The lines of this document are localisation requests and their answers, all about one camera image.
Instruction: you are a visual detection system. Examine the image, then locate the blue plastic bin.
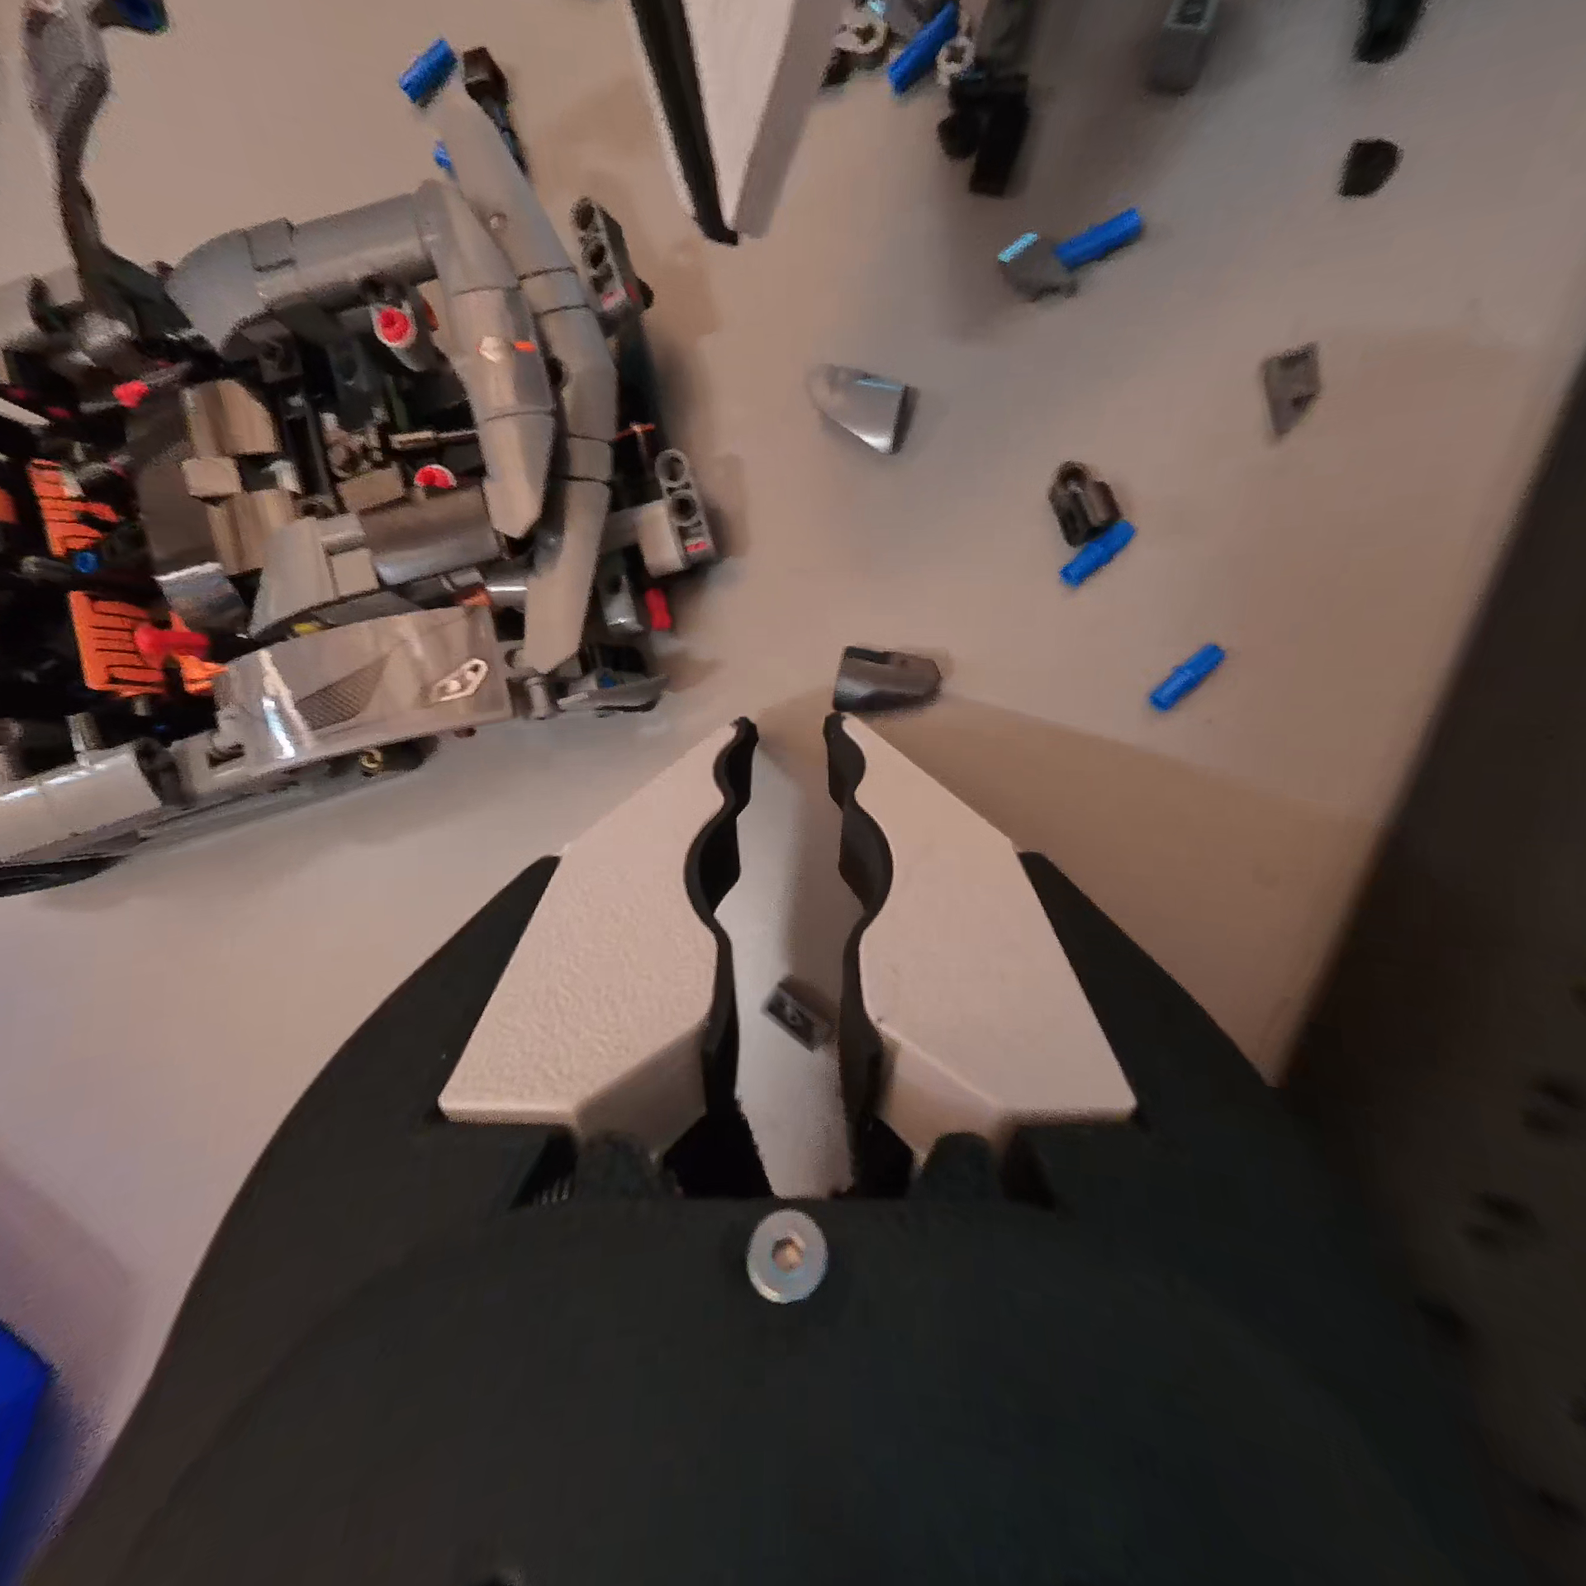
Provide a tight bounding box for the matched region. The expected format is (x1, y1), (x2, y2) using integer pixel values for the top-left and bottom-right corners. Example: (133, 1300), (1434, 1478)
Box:
(0, 1319), (59, 1540)

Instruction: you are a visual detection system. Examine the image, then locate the grey lego bracket piece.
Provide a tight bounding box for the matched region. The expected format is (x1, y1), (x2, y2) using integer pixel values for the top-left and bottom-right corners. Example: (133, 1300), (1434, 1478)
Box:
(1260, 341), (1324, 437)

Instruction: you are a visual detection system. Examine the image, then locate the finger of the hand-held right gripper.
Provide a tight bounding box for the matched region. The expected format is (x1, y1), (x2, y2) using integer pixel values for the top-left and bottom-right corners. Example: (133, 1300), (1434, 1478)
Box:
(630, 0), (860, 245)

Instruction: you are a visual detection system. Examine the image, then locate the black lego pin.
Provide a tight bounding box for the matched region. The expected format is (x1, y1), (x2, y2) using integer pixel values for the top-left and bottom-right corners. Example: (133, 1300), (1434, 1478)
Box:
(462, 47), (531, 171)

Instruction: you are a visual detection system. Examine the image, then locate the grey curved slope piece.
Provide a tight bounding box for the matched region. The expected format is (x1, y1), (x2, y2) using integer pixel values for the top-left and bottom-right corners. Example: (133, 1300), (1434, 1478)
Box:
(807, 362), (920, 456)

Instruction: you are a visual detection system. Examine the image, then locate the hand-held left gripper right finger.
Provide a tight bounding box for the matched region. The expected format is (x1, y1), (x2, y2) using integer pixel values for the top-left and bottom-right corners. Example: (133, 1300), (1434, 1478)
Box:
(824, 711), (1137, 1172)

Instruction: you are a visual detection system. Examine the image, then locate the grey studded slope piece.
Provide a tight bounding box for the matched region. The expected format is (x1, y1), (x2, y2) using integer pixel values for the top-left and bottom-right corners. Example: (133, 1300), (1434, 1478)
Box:
(764, 977), (835, 1053)
(1145, 0), (1230, 96)

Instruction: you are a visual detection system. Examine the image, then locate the black lego slope piece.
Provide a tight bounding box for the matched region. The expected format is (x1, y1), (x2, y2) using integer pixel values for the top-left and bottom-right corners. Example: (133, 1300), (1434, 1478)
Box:
(832, 643), (945, 715)

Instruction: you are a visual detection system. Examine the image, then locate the grey lego car model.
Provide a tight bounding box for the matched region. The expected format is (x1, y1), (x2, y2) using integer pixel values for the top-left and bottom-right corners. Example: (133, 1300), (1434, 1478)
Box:
(0, 0), (728, 896)

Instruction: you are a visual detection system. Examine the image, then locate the grey lego slope tile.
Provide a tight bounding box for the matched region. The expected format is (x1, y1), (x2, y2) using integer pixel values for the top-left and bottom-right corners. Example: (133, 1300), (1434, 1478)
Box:
(998, 230), (1079, 303)

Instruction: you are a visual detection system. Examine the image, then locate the pile of small lego pieces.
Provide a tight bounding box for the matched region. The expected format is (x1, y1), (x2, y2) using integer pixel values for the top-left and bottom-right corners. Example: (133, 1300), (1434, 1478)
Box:
(822, 0), (1034, 200)

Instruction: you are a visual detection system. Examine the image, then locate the black angled lego connector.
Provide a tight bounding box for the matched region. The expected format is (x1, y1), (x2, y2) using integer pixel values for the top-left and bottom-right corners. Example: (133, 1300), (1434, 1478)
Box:
(1047, 460), (1124, 547)

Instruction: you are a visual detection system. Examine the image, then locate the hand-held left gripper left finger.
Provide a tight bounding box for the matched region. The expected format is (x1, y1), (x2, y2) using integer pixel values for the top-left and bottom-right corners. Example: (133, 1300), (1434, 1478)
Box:
(437, 715), (762, 1166)

